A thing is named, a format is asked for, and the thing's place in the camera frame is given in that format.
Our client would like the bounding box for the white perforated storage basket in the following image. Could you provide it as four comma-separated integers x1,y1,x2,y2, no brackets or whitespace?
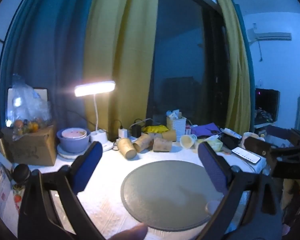
166,109,187,140

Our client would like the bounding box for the white charger plug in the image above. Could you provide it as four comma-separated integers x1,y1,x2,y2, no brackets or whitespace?
118,128,128,139

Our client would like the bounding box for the brown cardboard box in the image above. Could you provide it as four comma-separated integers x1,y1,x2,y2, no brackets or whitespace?
1,125,57,166

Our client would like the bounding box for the white plate under bowl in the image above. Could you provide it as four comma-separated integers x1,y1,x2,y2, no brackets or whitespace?
57,143,91,160

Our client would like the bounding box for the brown paper cup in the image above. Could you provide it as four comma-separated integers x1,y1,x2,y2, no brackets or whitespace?
119,147,137,160
161,129,177,142
147,132,163,139
153,138,172,152
133,134,153,153

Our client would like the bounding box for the plastic bag of fruit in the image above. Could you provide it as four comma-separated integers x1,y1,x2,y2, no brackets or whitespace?
6,74,52,141

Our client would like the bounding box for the thumb of left hand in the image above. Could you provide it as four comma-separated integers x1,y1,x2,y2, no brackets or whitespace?
109,223,148,240

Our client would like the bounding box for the yellow curtain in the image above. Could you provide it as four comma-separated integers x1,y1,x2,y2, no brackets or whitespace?
217,0,251,134
83,0,159,139

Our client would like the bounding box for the brown paper cup front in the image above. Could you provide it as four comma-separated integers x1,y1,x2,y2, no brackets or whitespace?
153,138,172,152

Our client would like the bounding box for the yellow green tissue pack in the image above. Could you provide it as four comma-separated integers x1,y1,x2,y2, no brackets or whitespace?
205,138,223,152

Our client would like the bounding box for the yellow curtain right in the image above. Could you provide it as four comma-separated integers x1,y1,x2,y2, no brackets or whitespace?
217,0,251,134

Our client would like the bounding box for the purple cloth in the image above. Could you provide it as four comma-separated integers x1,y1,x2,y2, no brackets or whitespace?
191,122,221,137

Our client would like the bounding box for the black power adapter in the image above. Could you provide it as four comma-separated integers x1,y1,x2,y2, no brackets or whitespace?
131,124,142,138

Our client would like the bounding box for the white air conditioner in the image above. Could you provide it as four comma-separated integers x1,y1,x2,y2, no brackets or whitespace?
247,29,292,45

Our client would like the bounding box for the blue bowl with pink lid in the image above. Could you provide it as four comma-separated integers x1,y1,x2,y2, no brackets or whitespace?
57,127,90,154

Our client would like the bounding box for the round grey placemat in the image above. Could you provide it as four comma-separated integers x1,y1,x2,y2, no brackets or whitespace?
121,160,224,231

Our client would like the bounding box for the white paper cup green print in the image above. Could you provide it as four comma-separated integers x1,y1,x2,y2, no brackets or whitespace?
180,134,197,149

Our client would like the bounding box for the yellow plastic bag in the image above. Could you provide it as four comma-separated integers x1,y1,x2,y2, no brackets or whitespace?
142,125,169,133

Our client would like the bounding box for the red white small box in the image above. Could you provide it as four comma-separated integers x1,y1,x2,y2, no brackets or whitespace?
185,125,191,135

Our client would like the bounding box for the brown paper cup rear right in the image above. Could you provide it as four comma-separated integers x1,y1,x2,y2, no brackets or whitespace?
161,129,177,142

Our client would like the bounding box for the white desk lamp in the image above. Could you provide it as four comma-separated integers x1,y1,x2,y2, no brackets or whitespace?
74,81,115,152

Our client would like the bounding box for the brown paper cup leftmost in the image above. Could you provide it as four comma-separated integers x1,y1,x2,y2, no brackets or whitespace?
119,147,137,160

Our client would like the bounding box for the yellow curtain left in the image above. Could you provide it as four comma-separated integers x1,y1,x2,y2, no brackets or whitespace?
83,0,159,139

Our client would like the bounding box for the brown paper cup rear middle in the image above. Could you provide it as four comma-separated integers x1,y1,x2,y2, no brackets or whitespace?
147,132,163,139

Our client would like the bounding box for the black monitor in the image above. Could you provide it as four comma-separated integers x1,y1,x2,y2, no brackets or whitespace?
254,88,280,125

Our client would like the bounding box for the blue curtain left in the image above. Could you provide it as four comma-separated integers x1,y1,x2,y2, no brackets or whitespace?
0,0,92,129

